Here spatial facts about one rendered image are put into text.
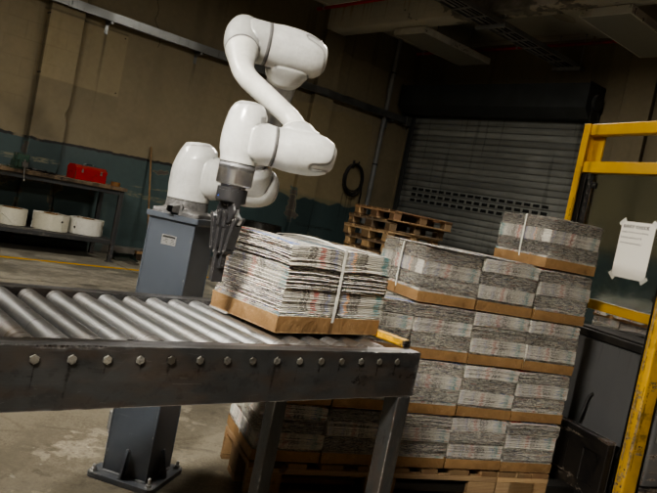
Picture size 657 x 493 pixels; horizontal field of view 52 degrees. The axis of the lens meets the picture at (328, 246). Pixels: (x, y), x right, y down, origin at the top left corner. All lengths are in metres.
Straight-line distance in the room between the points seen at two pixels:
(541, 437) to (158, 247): 1.90
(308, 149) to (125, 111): 7.63
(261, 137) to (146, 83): 7.74
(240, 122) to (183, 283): 0.96
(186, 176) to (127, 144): 6.78
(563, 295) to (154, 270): 1.76
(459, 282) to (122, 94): 6.96
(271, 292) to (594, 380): 2.40
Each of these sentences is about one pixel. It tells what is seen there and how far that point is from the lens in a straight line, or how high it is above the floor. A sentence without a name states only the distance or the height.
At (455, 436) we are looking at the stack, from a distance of 3.04.
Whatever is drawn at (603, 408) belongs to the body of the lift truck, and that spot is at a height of 0.43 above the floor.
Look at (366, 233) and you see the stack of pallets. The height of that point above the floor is 0.92.
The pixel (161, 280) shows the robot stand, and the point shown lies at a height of 0.76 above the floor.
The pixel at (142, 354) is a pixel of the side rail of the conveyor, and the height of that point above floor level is 0.79.
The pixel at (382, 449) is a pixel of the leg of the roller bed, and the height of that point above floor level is 0.53.
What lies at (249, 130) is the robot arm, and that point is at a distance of 1.65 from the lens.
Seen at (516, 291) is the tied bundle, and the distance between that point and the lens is 3.02.
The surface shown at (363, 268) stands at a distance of 1.82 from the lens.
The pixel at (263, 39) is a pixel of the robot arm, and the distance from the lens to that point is 2.12.
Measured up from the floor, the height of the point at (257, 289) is 0.89.
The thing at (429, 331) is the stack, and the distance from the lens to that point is 2.83.
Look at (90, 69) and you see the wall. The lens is 9.09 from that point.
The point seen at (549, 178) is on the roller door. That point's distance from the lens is 10.17.
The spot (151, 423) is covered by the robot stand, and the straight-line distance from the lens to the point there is 2.61.
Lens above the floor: 1.12
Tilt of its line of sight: 3 degrees down
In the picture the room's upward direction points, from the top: 11 degrees clockwise
